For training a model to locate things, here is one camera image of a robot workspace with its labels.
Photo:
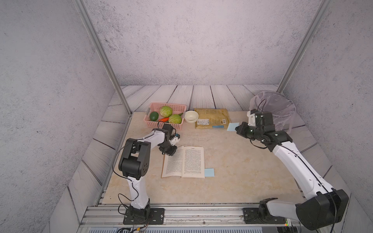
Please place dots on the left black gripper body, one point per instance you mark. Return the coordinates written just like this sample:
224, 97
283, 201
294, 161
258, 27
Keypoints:
168, 148

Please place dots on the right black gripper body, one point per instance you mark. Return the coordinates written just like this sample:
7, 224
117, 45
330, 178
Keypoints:
251, 132

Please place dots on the brown black paperback book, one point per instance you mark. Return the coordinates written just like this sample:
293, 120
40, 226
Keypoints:
187, 162

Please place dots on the blue sticky note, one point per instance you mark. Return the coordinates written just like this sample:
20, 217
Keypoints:
209, 172
232, 126

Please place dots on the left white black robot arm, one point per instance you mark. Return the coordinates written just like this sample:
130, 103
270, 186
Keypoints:
135, 161

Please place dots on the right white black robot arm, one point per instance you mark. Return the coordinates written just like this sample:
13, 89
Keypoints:
324, 204

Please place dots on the red chili pepper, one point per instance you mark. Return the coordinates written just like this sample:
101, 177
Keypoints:
164, 120

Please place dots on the front green cabbage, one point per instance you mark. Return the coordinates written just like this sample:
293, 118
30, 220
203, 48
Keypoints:
175, 119

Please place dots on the green cabbage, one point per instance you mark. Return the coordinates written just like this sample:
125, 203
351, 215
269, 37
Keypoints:
166, 111
175, 119

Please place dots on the dark green avocado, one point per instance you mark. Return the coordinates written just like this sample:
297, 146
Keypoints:
153, 116

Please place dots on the pink plastic basket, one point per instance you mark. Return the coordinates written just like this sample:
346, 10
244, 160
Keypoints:
159, 114

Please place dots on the back green cabbage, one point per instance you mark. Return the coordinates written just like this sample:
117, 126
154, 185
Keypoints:
166, 111

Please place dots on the white ceramic bowl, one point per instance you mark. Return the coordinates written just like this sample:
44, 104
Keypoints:
191, 116

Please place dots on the yellow grain bag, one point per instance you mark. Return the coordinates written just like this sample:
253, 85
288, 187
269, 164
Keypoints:
212, 118

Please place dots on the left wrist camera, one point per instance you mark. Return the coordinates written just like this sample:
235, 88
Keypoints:
175, 138

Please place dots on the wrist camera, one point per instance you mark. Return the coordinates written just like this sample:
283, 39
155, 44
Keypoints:
258, 118
175, 138

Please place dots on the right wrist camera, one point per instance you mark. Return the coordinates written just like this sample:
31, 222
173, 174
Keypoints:
258, 118

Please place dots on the right aluminium frame post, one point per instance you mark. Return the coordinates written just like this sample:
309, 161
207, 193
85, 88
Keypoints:
315, 23

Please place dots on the aluminium frame post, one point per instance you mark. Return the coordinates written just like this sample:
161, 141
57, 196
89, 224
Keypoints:
101, 52
315, 23

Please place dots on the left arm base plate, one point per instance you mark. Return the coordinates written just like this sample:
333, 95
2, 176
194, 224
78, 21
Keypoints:
151, 216

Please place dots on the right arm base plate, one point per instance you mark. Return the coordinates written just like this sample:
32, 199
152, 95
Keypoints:
256, 217

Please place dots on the aluminium mounting rail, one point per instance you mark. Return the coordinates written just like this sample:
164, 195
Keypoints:
184, 218

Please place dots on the left aluminium frame post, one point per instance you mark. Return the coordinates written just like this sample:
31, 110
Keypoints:
101, 52

